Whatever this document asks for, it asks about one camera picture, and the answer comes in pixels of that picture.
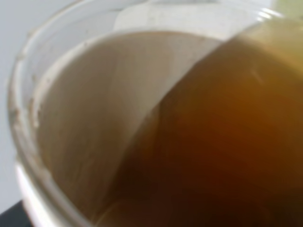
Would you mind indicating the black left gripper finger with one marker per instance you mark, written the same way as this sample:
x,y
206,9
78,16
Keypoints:
x,y
15,216

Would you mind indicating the blue sleeved clear cup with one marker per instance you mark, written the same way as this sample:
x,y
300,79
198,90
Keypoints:
x,y
161,113

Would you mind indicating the pale yellow plastic cup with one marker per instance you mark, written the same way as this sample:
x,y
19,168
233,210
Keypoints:
x,y
290,8

